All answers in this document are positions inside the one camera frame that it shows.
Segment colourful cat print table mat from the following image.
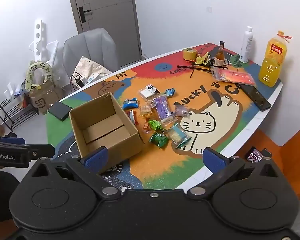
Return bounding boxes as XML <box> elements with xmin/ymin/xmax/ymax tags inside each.
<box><xmin>45</xmin><ymin>42</ymin><xmax>278</xmax><ymax>190</ymax></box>

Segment yellow tape roll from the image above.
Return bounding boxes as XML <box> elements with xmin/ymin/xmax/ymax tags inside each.
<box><xmin>183</xmin><ymin>47</ymin><xmax>198</xmax><ymax>61</ymax></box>

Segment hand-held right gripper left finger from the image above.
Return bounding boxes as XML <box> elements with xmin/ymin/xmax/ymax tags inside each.
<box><xmin>30</xmin><ymin>147</ymin><xmax>121</xmax><ymax>198</ymax></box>

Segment orange juice bottle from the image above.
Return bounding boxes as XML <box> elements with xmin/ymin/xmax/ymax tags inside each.
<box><xmin>258</xmin><ymin>30</ymin><xmax>291</xmax><ymax>88</ymax></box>

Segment clear yellowish candy packet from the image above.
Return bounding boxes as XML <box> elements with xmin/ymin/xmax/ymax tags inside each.
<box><xmin>139</xmin><ymin>105</ymin><xmax>154</xmax><ymax>118</ymax></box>

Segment black power bank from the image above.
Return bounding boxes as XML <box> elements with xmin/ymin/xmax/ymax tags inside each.
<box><xmin>48</xmin><ymin>101</ymin><xmax>73</xmax><ymax>122</ymax></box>

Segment small purple snack packet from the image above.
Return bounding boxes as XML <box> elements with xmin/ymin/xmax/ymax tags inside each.
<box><xmin>174</xmin><ymin>104</ymin><xmax>190</xmax><ymax>117</ymax></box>

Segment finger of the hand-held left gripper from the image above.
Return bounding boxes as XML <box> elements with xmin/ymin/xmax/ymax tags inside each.
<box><xmin>0</xmin><ymin>134</ymin><xmax>26</xmax><ymax>146</ymax></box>
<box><xmin>27</xmin><ymin>144</ymin><xmax>56</xmax><ymax>160</ymax></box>

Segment yellow green wrapper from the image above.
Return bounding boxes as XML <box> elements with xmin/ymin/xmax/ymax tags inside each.
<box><xmin>195</xmin><ymin>52</ymin><xmax>211</xmax><ymax>64</ymax></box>

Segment grey upholstered chair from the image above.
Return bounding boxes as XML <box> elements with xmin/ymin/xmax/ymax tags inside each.
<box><xmin>62</xmin><ymin>28</ymin><xmax>121</xmax><ymax>81</ymax></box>

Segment white spray bottle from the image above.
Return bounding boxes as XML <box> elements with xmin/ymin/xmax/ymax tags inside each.
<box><xmin>240</xmin><ymin>26</ymin><xmax>254</xmax><ymax>64</ymax></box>

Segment brown glass bottle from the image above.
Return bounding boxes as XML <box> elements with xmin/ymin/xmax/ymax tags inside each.
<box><xmin>215</xmin><ymin>41</ymin><xmax>226</xmax><ymax>67</ymax></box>

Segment long black smartphone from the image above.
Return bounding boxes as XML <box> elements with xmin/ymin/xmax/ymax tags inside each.
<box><xmin>239</xmin><ymin>83</ymin><xmax>272</xmax><ymax>112</ymax></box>

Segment charger with cables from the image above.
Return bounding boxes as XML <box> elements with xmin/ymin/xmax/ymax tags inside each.
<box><xmin>70</xmin><ymin>72</ymin><xmax>96</xmax><ymax>88</ymax></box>

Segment printed cardboard box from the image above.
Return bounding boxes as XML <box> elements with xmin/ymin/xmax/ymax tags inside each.
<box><xmin>27</xmin><ymin>82</ymin><xmax>63</xmax><ymax>116</ymax></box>

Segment small device with screen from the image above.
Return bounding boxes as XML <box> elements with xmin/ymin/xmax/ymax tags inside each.
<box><xmin>245</xmin><ymin>147</ymin><xmax>272</xmax><ymax>164</ymax></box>

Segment orange stool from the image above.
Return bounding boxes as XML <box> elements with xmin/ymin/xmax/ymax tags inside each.
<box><xmin>232</xmin><ymin>127</ymin><xmax>300</xmax><ymax>198</ymax></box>

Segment white and teal snack packet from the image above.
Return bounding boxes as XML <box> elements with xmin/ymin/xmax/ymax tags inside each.
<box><xmin>168</xmin><ymin>123</ymin><xmax>192</xmax><ymax>149</ymax></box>

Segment grey door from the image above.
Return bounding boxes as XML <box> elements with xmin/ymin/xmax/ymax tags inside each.
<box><xmin>66</xmin><ymin>0</ymin><xmax>143</xmax><ymax>63</ymax></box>

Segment black door handle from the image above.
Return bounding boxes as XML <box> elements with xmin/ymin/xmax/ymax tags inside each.
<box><xmin>78</xmin><ymin>6</ymin><xmax>93</xmax><ymax>23</ymax></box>

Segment white and black snack packet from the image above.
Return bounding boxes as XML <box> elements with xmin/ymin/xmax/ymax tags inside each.
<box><xmin>139</xmin><ymin>84</ymin><xmax>160</xmax><ymax>99</ymax></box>

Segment dotted cream cushion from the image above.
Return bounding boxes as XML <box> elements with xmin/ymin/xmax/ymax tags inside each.
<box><xmin>73</xmin><ymin>56</ymin><xmax>108</xmax><ymax>81</ymax></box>

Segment red packet in clear bag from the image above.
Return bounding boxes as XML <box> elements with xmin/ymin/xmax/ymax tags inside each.
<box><xmin>213</xmin><ymin>68</ymin><xmax>256</xmax><ymax>86</ymax></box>

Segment black wire shoe rack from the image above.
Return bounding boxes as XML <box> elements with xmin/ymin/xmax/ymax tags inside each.
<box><xmin>0</xmin><ymin>99</ymin><xmax>40</xmax><ymax>132</ymax></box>

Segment blue and white snack packet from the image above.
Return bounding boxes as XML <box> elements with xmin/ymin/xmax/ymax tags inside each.
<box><xmin>122</xmin><ymin>97</ymin><xmax>139</xmax><ymax>111</ymax></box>

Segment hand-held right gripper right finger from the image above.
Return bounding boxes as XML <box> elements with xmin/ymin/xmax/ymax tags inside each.
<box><xmin>187</xmin><ymin>147</ymin><xmax>282</xmax><ymax>198</ymax></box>

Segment white perforated rack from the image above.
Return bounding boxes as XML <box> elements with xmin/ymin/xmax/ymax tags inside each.
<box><xmin>28</xmin><ymin>18</ymin><xmax>60</xmax><ymax>63</ymax></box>

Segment large purple snack packet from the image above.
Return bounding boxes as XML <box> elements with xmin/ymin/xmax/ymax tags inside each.
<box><xmin>152</xmin><ymin>95</ymin><xmax>177</xmax><ymax>125</ymax></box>

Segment long black zip tie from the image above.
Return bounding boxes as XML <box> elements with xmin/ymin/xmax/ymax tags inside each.
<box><xmin>177</xmin><ymin>64</ymin><xmax>228</xmax><ymax>70</ymax></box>

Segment panda print ring cushion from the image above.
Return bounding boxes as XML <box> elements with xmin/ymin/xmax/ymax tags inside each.
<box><xmin>26</xmin><ymin>61</ymin><xmax>53</xmax><ymax>91</ymax></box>

